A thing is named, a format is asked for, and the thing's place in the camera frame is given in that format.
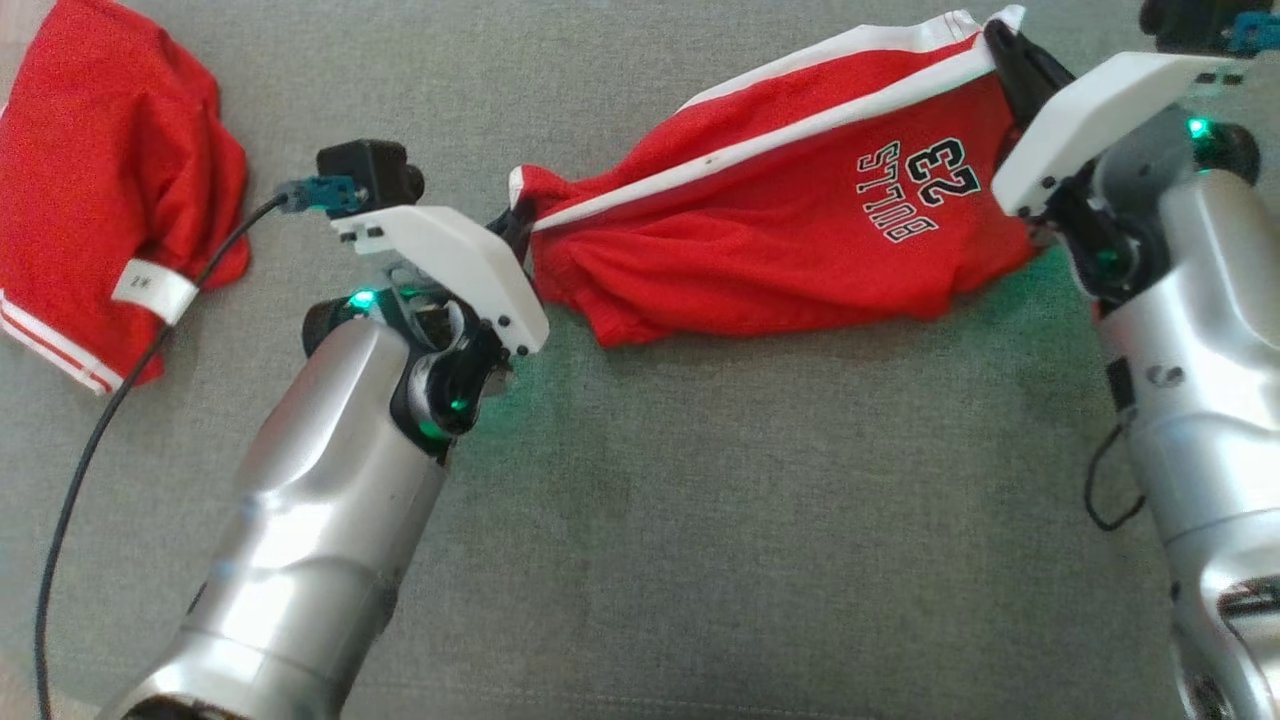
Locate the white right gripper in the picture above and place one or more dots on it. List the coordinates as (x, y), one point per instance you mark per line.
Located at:
(1100, 110)

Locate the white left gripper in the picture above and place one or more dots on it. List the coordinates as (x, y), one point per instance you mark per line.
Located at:
(470, 260)

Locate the red Bulls jersey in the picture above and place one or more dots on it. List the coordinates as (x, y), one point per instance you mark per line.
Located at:
(760, 250)

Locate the red jersey with white sleeves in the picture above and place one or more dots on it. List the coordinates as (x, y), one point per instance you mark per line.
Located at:
(100, 150)

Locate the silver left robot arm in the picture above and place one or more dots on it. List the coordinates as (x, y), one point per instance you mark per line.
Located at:
(320, 520)

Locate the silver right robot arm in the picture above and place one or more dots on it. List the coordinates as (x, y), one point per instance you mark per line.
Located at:
(1200, 350)

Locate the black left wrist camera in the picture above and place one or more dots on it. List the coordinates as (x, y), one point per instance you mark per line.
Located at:
(370, 165)

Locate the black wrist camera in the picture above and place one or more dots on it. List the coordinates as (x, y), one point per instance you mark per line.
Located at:
(370, 165)
(1190, 20)

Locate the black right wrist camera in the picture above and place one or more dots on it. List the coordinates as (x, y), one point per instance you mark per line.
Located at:
(1190, 20)

